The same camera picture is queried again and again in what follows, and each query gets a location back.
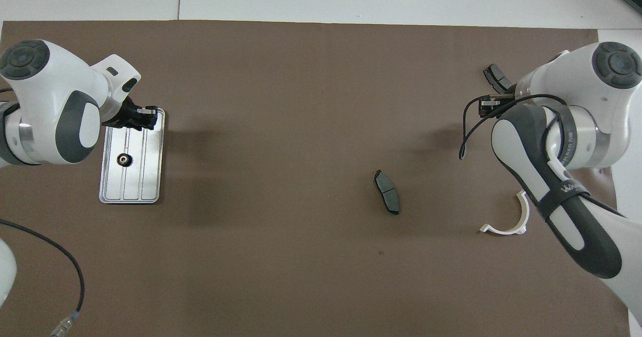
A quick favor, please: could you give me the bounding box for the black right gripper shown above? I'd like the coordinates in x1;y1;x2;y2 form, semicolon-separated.
478;94;518;120

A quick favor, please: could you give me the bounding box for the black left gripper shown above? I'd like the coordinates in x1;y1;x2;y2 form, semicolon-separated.
102;96;158;131

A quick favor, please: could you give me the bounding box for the silver metal tray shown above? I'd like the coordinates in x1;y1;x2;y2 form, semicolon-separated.
99;108;166;205

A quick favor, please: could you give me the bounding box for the dark grey brake pad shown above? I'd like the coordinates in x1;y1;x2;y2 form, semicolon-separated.
374;170;401;216
483;64;513;93

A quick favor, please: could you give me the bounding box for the brown paper mat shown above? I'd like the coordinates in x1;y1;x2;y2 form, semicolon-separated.
0;20;631;337

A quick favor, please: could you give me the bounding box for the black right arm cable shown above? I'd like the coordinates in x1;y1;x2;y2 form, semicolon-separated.
459;94;567;159

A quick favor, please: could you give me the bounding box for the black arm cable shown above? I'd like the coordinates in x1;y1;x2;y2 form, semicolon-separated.
459;94;567;159
0;219;85;337

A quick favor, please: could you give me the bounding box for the white curved plastic bracket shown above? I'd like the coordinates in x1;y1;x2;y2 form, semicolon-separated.
479;191;530;236

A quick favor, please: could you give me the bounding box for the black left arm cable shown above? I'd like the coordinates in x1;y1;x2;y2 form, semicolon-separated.
0;219;85;337

